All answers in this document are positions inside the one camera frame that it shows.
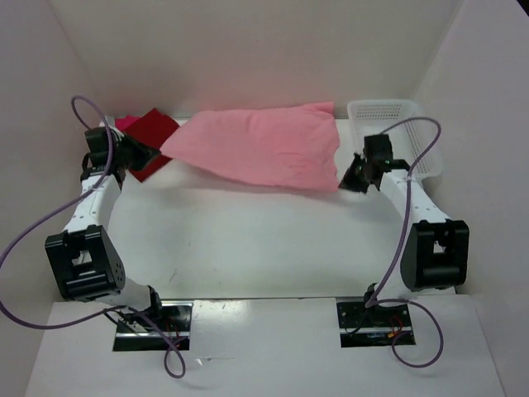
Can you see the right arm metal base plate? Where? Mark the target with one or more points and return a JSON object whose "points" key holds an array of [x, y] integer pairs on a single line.
{"points": [[375, 327]]}

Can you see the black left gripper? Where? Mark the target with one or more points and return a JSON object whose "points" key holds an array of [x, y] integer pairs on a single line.
{"points": [[144, 152]]}

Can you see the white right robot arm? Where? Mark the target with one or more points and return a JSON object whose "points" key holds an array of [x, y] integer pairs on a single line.
{"points": [[432, 249]]}

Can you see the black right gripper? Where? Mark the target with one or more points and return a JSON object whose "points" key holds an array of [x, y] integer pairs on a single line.
{"points": [[349, 180]]}

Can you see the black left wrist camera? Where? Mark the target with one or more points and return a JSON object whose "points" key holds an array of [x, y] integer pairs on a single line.
{"points": [[100, 141]]}

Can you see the dark red t shirt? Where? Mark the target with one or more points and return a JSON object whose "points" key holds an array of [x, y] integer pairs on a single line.
{"points": [[152, 129]]}

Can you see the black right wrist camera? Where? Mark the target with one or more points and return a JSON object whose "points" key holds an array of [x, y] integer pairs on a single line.
{"points": [[378, 148]]}

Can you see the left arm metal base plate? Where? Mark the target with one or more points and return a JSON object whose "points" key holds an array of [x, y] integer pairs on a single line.
{"points": [[134, 334]]}

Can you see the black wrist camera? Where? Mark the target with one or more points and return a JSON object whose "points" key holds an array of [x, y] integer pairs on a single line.
{"points": [[100, 141], [378, 148]]}

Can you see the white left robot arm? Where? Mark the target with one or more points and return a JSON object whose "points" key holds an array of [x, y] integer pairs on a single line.
{"points": [[83, 259]]}

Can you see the light pink t shirt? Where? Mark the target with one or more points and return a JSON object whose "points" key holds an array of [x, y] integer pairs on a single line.
{"points": [[290, 148]]}

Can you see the white perforated plastic basket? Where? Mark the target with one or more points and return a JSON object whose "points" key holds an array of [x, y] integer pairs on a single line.
{"points": [[409, 140]]}

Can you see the magenta t shirt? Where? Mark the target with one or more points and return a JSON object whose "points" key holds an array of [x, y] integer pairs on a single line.
{"points": [[123, 123]]}

